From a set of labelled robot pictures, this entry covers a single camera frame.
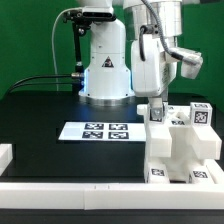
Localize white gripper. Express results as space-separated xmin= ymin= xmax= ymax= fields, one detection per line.
xmin=131 ymin=34 xmax=177 ymax=119

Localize white tagged cube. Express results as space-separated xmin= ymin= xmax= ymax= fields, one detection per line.
xmin=190 ymin=102 xmax=212 ymax=126
xmin=149 ymin=102 xmax=166 ymax=123

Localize white chair back frame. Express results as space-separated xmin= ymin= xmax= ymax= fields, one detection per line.
xmin=137 ymin=102 xmax=222 ymax=160

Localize white chair seat with pegs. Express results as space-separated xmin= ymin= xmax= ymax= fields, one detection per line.
xmin=144 ymin=116 xmax=207 ymax=184

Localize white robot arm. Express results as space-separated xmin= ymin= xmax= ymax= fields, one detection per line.
xmin=75 ymin=0 xmax=183 ymax=121

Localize white marker sheet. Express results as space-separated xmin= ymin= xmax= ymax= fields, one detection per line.
xmin=59 ymin=122 xmax=146 ymax=142

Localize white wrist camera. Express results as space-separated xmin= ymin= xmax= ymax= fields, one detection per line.
xmin=171 ymin=47 xmax=203 ymax=79

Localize grey corrugated hose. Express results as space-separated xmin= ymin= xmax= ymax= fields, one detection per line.
xmin=139 ymin=0 xmax=188 ymax=63

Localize white right border rail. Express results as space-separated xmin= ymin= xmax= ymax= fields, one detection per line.
xmin=204 ymin=159 xmax=224 ymax=184

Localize white border rail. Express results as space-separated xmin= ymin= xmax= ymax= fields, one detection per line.
xmin=204 ymin=159 xmax=224 ymax=184
xmin=0 ymin=182 xmax=224 ymax=210
xmin=0 ymin=144 xmax=13 ymax=176

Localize black camera on stand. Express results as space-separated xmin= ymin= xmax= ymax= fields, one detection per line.
xmin=63 ymin=6 xmax=116 ymax=77

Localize white front border rail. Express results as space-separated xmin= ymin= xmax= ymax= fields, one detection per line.
xmin=0 ymin=182 xmax=224 ymax=210

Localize white thin cable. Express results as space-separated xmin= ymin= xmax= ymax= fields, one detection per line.
xmin=50 ymin=7 xmax=78 ymax=92

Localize black cables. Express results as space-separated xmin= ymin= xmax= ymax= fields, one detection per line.
xmin=5 ymin=73 xmax=84 ymax=95

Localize white left border rail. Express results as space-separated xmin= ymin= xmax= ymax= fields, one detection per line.
xmin=0 ymin=144 xmax=13 ymax=176

